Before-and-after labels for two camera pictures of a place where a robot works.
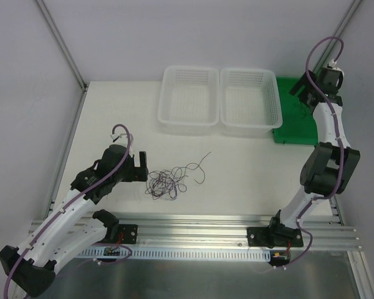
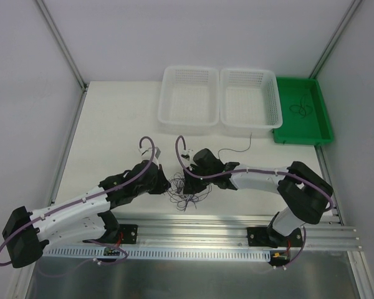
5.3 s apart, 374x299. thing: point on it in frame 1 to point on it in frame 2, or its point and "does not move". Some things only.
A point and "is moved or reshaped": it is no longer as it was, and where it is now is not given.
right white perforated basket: (250, 104) does not move
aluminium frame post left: (62, 44) does not move
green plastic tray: (298, 126) does not move
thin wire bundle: (166, 182) is moved or reshaped
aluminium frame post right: (338, 33) does not move
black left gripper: (137, 171) to (158, 179)
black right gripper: (307, 93) to (190, 179)
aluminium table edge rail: (229, 230) does not move
